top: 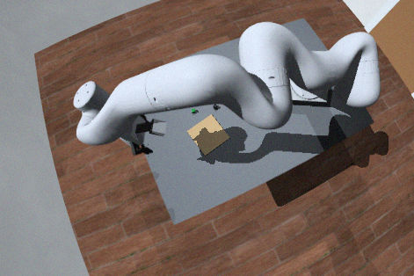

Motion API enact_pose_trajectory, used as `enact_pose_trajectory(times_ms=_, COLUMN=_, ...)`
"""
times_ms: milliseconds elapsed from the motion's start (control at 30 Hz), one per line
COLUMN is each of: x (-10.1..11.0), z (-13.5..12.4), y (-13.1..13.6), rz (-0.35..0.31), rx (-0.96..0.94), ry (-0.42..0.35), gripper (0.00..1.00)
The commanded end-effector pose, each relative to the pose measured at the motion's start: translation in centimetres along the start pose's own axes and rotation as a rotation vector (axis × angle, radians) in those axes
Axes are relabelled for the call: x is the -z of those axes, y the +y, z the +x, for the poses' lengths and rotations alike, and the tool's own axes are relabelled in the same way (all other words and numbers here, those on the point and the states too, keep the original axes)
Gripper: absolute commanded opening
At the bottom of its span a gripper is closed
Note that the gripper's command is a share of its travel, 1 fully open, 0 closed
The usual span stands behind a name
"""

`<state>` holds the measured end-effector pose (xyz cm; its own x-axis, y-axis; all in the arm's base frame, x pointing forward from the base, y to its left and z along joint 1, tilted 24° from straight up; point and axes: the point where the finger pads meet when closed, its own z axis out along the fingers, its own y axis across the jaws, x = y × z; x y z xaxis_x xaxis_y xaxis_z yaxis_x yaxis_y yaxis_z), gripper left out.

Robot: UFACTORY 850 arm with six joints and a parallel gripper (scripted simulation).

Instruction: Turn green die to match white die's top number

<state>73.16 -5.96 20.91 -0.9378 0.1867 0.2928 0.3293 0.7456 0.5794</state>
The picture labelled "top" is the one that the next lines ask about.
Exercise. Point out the tan flat mat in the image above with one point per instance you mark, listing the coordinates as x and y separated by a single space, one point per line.
208 134

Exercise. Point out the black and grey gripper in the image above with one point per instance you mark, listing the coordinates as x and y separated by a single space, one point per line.
132 138

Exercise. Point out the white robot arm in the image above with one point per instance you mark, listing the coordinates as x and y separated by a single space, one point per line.
266 50

